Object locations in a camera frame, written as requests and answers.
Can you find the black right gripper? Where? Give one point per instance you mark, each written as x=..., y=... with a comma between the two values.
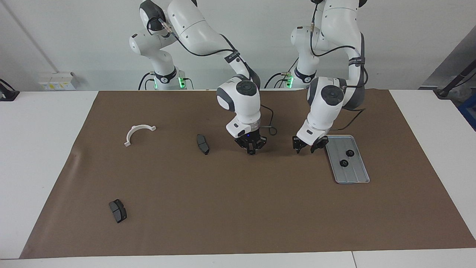
x=250, y=137

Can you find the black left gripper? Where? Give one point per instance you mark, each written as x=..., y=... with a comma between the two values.
x=308, y=141

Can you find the large black bearing gear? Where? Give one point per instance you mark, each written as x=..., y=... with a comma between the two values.
x=350, y=153
x=344, y=163

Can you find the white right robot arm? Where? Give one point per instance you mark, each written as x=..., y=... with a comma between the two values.
x=241, y=104

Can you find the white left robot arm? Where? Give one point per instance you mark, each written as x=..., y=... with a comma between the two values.
x=323, y=111

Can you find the silver metal tray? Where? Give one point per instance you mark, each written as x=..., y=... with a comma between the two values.
x=355, y=175

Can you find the long grey brake pad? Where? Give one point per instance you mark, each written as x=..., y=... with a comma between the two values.
x=203, y=145

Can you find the brown table mat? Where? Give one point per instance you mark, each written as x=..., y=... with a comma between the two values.
x=260, y=208

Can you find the short grey brake pad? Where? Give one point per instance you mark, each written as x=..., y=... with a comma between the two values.
x=118, y=211

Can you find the black stand pole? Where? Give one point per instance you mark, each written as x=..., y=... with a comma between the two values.
x=452, y=83

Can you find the blue crate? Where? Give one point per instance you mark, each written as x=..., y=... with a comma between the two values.
x=469, y=111

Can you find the white curved plastic bracket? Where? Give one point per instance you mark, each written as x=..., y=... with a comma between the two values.
x=130, y=132

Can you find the white wall socket box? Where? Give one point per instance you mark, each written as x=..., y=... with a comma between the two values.
x=57, y=82

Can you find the black clamp mount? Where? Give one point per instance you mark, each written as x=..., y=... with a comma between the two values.
x=7, y=95

